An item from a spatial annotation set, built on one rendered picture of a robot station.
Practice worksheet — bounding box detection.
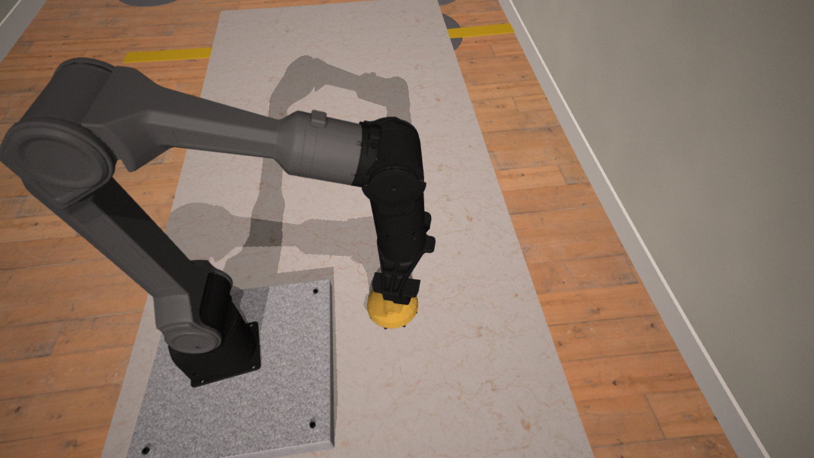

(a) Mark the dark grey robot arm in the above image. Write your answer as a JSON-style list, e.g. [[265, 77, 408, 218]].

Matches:
[[0, 57, 426, 387]]

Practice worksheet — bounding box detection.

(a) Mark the golden bell dome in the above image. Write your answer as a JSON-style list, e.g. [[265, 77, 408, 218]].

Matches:
[[367, 289, 418, 330]]

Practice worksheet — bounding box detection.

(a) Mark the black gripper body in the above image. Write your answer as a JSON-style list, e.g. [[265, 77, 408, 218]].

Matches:
[[375, 220, 436, 302]]

